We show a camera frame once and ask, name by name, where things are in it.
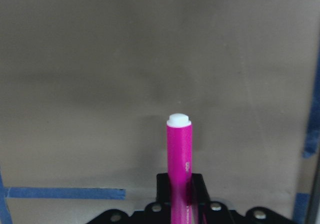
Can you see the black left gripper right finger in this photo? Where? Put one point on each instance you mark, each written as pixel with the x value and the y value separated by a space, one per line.
pixel 200 195

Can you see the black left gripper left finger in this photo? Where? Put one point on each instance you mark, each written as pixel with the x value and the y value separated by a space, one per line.
pixel 163 189

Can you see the pink marker pen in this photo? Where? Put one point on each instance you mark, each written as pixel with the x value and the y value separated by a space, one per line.
pixel 179 132

